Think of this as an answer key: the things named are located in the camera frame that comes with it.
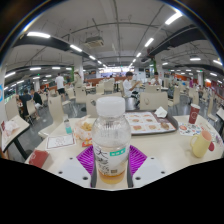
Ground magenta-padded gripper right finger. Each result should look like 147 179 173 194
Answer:
126 144 167 189

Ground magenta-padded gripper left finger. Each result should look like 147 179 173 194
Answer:
54 144 98 190

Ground clear drink bottle white cap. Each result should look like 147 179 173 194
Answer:
91 96 132 185

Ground white paper card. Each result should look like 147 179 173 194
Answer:
45 133 77 150

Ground small orange snack packet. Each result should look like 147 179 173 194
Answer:
81 138 94 148

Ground red booklet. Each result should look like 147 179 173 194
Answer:
28 149 50 169

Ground small teal-labelled bottle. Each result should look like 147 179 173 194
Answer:
63 118 73 135

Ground clear plastic bag with food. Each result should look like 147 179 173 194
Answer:
73 115 94 141

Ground dark food tray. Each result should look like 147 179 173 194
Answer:
123 109 179 136

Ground pale yellow mug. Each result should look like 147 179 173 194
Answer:
189 129 213 159

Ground white paper napkin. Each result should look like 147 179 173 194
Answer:
153 106 169 119

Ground beige canteen chairs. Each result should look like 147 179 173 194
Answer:
4 78 221 141

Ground red paper cup with lid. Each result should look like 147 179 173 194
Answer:
188 103 201 125

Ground person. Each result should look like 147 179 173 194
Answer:
54 73 67 101
29 88 44 108
122 71 143 98
149 71 163 87
18 89 34 118

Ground neighbouring table black leg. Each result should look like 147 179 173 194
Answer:
215 106 224 134

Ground ceiling air conditioner unit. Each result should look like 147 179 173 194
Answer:
84 35 105 49

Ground ceiling strip lights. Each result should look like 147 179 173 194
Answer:
3 11 224 91

